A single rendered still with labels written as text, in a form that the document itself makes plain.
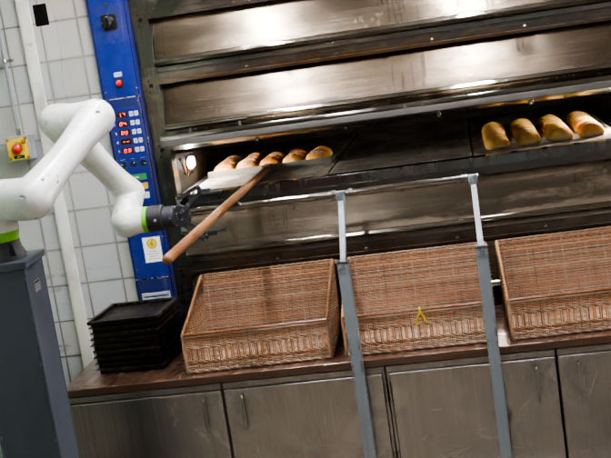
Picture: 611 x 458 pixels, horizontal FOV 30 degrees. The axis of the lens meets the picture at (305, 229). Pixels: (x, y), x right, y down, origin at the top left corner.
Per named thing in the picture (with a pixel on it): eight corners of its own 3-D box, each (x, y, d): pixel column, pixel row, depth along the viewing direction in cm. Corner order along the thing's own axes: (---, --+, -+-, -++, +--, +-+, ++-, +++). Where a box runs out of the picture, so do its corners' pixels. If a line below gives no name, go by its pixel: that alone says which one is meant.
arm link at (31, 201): (25, 194, 334) (111, 88, 369) (-15, 197, 342) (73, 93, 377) (47, 228, 341) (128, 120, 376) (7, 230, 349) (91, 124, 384)
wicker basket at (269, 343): (209, 338, 468) (198, 273, 464) (345, 323, 461) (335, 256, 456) (184, 375, 421) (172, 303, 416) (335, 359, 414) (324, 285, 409)
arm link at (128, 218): (115, 245, 405) (105, 227, 397) (118, 217, 413) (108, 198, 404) (153, 241, 403) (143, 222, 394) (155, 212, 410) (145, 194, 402)
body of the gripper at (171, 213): (165, 204, 404) (191, 200, 403) (169, 226, 405) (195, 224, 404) (160, 207, 397) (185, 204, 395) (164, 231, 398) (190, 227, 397)
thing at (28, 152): (15, 160, 467) (10, 135, 465) (38, 156, 465) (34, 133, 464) (8, 163, 460) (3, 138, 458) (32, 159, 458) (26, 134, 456)
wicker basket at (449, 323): (355, 322, 460) (345, 255, 455) (495, 306, 452) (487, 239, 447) (344, 358, 413) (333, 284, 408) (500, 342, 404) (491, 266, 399)
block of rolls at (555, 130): (481, 134, 516) (479, 122, 515) (588, 120, 508) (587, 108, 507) (485, 151, 456) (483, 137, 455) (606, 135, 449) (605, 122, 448)
